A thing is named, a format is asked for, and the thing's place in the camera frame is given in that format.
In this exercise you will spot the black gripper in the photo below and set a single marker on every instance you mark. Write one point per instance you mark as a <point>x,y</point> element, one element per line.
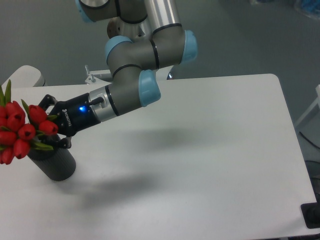
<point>73,115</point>

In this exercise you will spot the red tulip bouquet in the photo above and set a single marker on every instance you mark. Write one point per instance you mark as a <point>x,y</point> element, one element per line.
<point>23,127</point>

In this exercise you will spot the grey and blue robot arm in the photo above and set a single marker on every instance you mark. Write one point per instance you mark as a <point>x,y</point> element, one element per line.
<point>133,89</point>

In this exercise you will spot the dark grey ribbed vase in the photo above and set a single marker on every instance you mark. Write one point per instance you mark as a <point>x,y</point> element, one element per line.
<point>57,164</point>

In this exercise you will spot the white chair armrest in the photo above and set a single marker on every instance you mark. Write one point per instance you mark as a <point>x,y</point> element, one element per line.
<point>25,77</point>

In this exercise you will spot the black box at table edge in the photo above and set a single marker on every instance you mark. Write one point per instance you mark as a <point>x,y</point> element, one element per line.
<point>311,215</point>

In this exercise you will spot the blue plastic bag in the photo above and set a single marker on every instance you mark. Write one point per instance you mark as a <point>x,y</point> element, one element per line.
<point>309,8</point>

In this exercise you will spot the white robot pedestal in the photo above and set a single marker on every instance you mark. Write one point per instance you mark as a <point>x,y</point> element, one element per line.
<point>140,45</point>

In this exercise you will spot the white frame at right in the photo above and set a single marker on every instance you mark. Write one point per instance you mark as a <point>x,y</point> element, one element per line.
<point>310,112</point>

